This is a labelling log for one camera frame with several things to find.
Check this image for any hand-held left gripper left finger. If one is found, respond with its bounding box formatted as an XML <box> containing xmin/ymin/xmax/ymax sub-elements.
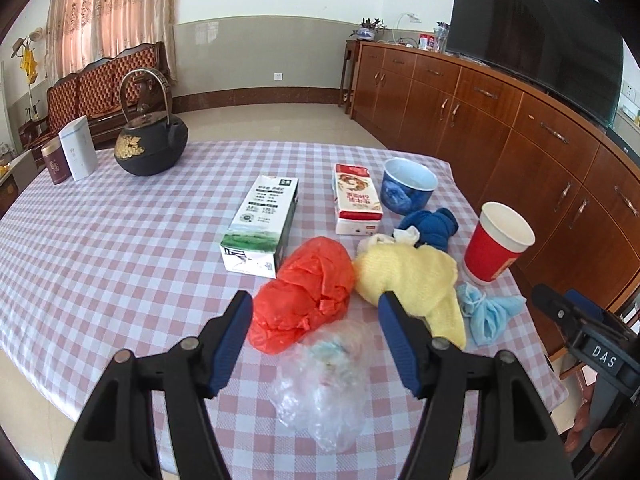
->
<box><xmin>55</xmin><ymin>290</ymin><xmax>253</xmax><ymax>480</ymax></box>

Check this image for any wall socket with white cable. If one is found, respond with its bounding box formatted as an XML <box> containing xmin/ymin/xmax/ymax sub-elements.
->
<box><xmin>395</xmin><ymin>11</ymin><xmax>422</xmax><ymax>43</ymax></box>

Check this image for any wooden cushioned sofa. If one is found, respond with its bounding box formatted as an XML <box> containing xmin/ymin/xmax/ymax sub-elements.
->
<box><xmin>20</xmin><ymin>41</ymin><xmax>173</xmax><ymax>161</ymax></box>

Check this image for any blue face mask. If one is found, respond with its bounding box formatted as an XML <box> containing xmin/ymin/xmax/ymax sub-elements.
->
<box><xmin>456</xmin><ymin>282</ymin><xmax>527</xmax><ymax>347</ymax></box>

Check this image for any red paper cup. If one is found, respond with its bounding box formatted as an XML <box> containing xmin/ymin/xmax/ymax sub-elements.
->
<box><xmin>463</xmin><ymin>201</ymin><xmax>536</xmax><ymax>286</ymax></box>

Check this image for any white tea tin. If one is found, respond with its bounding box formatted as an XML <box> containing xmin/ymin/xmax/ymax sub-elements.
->
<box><xmin>58</xmin><ymin>115</ymin><xmax>99</xmax><ymax>182</ymax></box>

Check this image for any orange plastic bag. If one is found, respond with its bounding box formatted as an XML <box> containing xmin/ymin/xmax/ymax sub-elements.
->
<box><xmin>247</xmin><ymin>236</ymin><xmax>357</xmax><ymax>356</ymax></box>

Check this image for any red white food carton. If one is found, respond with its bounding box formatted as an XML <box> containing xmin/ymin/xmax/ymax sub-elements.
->
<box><xmin>334</xmin><ymin>162</ymin><xmax>385</xmax><ymax>236</ymax></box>

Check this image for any black television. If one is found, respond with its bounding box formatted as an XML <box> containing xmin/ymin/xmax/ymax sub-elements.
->
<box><xmin>445</xmin><ymin>0</ymin><xmax>626</xmax><ymax>128</ymax></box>

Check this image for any potted plant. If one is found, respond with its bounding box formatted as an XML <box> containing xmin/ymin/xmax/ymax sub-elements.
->
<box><xmin>350</xmin><ymin>17</ymin><xmax>388</xmax><ymax>42</ymax></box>

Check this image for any yellow knitted cloth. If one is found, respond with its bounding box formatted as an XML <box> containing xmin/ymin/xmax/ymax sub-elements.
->
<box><xmin>352</xmin><ymin>234</ymin><xmax>468</xmax><ymax>351</ymax></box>

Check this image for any brown wooden sideboard cabinet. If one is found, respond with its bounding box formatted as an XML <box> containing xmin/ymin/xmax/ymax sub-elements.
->
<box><xmin>350</xmin><ymin>40</ymin><xmax>640</xmax><ymax>361</ymax></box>

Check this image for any blue knitted cloth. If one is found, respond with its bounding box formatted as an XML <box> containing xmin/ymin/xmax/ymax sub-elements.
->
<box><xmin>397</xmin><ymin>207</ymin><xmax>460</xmax><ymax>253</ymax></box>

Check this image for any green white milk carton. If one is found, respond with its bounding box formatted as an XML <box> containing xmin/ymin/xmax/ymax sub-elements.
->
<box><xmin>220</xmin><ymin>175</ymin><xmax>300</xmax><ymax>280</ymax></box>

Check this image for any wooden chair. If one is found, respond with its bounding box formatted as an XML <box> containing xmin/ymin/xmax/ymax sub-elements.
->
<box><xmin>560</xmin><ymin>305</ymin><xmax>640</xmax><ymax>461</ymax></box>

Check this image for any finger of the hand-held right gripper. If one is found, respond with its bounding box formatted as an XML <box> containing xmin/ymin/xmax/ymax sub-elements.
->
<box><xmin>531</xmin><ymin>284</ymin><xmax>607</xmax><ymax>333</ymax></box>

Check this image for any clear plastic bag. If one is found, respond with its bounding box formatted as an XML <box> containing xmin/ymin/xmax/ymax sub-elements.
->
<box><xmin>267</xmin><ymin>317</ymin><xmax>381</xmax><ymax>453</ymax></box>

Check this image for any white tissue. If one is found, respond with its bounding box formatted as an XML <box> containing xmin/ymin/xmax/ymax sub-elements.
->
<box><xmin>392</xmin><ymin>227</ymin><xmax>423</xmax><ymax>247</ymax></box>

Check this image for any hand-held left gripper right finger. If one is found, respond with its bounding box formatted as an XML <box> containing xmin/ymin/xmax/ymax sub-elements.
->
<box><xmin>377</xmin><ymin>291</ymin><xmax>576</xmax><ymax>480</ymax></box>

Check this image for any black cast iron teapot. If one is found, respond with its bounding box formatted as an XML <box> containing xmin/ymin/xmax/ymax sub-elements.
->
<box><xmin>114</xmin><ymin>67</ymin><xmax>189</xmax><ymax>177</ymax></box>

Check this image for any maroon round tin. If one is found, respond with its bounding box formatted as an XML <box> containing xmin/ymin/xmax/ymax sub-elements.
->
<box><xmin>41</xmin><ymin>140</ymin><xmax>71</xmax><ymax>186</ymax></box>

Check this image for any yellow hanging decoration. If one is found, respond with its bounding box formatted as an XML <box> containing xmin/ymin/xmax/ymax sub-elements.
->
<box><xmin>10</xmin><ymin>27</ymin><xmax>42</xmax><ymax>82</ymax></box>

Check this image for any pink patterned curtain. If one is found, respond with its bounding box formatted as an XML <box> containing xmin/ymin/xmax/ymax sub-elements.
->
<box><xmin>45</xmin><ymin>0</ymin><xmax>180</xmax><ymax>86</ymax></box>

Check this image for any blue ceramic bowl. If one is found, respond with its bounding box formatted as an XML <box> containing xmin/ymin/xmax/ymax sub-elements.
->
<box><xmin>381</xmin><ymin>157</ymin><xmax>439</xmax><ymax>216</ymax></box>

